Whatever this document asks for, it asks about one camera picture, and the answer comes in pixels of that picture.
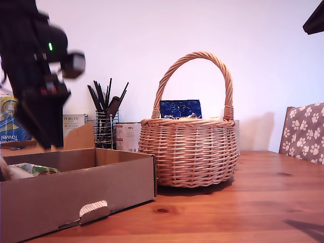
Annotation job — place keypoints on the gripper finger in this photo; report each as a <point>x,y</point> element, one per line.
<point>57,119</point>
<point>33,119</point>
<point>316,20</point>

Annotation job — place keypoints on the yellow blue kitchen towel pack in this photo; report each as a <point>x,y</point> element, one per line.
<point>7,126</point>

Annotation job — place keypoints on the open cardboard box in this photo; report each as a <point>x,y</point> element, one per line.
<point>76,189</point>

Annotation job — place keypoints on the blue Terry's mini eggs bag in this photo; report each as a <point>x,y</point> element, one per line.
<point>181,107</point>

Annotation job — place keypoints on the white Galaxy eggs bag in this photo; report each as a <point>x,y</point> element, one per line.
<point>25,169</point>

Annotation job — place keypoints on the white Porlex box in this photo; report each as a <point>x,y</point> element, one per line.
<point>74,124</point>

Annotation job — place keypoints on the thin black stick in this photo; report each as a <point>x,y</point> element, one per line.
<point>98,92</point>
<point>109,88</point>
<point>123,91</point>
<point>92,95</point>

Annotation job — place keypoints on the white label tin can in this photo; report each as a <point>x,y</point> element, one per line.
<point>127,136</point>

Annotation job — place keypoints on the woven wicker basket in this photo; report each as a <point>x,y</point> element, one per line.
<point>189,157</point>

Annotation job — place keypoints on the white printed paper sheet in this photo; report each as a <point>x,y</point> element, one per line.
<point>95,205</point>

